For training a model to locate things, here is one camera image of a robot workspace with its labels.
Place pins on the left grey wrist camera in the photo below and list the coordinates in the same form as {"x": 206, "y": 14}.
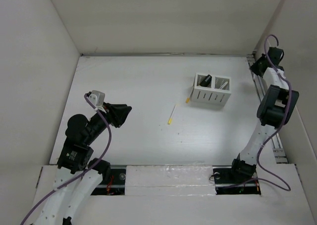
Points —
{"x": 95, "y": 99}

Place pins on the white slotted pen holder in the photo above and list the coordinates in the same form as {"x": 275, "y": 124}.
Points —
{"x": 212, "y": 94}

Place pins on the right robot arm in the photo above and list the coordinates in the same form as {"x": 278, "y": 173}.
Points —
{"x": 241, "y": 168}

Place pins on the aluminium rail right side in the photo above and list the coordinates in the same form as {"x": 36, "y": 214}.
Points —
{"x": 275, "y": 140}

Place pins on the white yellow marker pen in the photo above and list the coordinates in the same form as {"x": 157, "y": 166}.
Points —
{"x": 171, "y": 115}

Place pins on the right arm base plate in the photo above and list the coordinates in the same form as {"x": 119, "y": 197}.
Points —
{"x": 227, "y": 183}

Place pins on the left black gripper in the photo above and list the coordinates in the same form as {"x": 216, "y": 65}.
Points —
{"x": 116, "y": 113}

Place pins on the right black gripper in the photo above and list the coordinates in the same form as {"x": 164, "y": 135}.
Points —
{"x": 253, "y": 66}

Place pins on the yellow cap black highlighter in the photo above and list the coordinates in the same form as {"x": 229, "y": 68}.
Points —
{"x": 206, "y": 81}

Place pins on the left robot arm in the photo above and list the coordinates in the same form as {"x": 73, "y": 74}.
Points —
{"x": 77, "y": 174}

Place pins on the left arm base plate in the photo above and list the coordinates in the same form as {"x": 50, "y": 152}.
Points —
{"x": 114, "y": 185}

